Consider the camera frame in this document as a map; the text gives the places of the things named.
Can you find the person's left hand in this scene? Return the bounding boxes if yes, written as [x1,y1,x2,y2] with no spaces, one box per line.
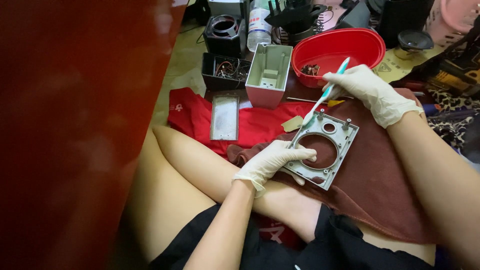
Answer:
[232,140,318,199]

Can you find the person's right hand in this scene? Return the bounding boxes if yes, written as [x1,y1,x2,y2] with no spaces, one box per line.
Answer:
[322,64,425,129]

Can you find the teal and white toothbrush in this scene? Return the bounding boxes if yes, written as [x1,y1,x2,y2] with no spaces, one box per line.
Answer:
[302,56,351,127]

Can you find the grey plastic speaker front panel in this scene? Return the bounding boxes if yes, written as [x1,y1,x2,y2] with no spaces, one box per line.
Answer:
[280,109,360,191]

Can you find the red plastic basin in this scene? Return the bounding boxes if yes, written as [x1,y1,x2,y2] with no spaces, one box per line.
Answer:
[291,28,386,89]

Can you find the beige paper scrap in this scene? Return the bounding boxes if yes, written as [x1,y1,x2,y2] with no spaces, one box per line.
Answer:
[281,115,304,133]

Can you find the grey plastic speaker housing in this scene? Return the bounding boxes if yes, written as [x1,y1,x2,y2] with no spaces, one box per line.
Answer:
[245,43,293,110]

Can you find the brown towel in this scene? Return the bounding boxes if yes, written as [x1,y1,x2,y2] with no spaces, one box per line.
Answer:
[226,88,439,244]

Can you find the round speaker driver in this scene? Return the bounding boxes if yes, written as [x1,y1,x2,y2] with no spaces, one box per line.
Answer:
[394,29,435,61]

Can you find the clear plastic water bottle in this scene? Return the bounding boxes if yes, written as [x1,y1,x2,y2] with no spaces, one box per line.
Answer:
[247,0,274,53]

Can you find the red cloth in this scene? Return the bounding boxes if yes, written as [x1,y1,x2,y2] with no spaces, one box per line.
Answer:
[167,87,323,156]

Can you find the perforated metal speaker grille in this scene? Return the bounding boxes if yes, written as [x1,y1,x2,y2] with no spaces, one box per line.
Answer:
[209,95,240,142]

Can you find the black speaker housing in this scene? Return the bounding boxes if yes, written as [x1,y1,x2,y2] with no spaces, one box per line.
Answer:
[203,14,247,59]

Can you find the leopard print fabric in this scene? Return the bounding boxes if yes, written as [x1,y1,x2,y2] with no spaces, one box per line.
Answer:
[424,87,480,151]

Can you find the black and yellow bag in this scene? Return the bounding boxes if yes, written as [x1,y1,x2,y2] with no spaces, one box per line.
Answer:
[403,17,480,99]

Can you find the pink plastic basket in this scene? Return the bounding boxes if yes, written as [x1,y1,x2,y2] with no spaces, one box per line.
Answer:
[425,0,480,47]

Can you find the person's black shorts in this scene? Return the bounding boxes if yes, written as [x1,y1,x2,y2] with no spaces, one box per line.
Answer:
[149,203,437,270]

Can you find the person's legs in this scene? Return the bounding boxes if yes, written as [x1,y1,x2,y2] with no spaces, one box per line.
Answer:
[120,125,437,267]

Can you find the red glossy furniture panel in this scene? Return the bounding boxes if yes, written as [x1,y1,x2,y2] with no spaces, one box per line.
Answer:
[0,0,189,270]

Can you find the screwdriver with yellow handle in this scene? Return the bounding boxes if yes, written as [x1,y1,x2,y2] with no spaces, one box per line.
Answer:
[286,97,355,107]

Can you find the black box with wires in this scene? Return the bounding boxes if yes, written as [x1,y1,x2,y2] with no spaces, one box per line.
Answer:
[201,52,252,92]

